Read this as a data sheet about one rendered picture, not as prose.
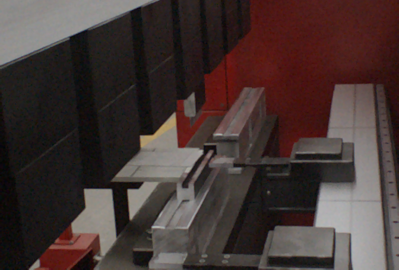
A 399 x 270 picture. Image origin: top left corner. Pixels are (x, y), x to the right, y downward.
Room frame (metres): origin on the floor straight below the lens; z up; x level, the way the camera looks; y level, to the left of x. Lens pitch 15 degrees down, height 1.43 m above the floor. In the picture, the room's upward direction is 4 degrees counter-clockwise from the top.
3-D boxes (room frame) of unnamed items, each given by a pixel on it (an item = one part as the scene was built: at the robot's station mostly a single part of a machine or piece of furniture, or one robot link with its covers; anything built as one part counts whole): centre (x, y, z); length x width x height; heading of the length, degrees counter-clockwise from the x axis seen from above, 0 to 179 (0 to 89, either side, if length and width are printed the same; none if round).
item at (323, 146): (1.37, -0.15, 1.01); 0.26 x 0.12 x 0.05; 78
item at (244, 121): (1.95, -0.12, 0.92); 0.50 x 0.06 x 0.10; 168
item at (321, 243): (0.95, -0.06, 1.01); 0.26 x 0.12 x 0.05; 78
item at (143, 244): (1.38, 0.07, 0.89); 0.30 x 0.05 x 0.03; 168
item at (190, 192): (1.39, 0.01, 0.98); 0.20 x 0.03 x 0.03; 168
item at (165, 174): (1.44, 0.15, 1.00); 0.26 x 0.18 x 0.01; 78
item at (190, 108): (1.41, 0.00, 1.13); 0.10 x 0.02 x 0.10; 168
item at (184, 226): (1.36, 0.01, 0.92); 0.39 x 0.06 x 0.10; 168
